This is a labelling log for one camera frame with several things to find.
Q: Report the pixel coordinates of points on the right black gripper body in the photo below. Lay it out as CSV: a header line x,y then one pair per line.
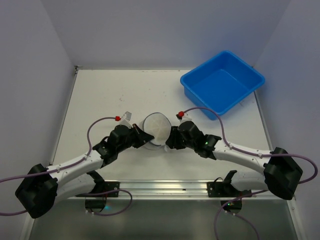
x,y
175,137

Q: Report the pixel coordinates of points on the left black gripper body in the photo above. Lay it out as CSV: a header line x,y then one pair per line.
x,y
138,136

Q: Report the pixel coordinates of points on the white mesh laundry bag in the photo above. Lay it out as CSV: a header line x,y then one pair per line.
x,y
159,126

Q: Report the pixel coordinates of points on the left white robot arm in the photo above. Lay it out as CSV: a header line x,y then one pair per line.
x,y
45,186

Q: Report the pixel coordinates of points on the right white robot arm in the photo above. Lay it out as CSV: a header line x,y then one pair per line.
x,y
273,171

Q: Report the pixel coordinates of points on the blue plastic tub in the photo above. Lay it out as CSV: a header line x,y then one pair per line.
x,y
221,82

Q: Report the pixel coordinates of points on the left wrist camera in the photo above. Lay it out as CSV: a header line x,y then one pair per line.
x,y
125,119

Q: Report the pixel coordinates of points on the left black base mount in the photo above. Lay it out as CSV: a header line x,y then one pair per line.
x,y
100,186

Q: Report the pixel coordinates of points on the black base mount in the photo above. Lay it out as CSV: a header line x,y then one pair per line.
x,y
222,188
100,186

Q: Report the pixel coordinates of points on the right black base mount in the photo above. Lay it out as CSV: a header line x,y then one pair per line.
x,y
222,188

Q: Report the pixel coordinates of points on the aluminium mounting rail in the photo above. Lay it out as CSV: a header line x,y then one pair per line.
x,y
165,189

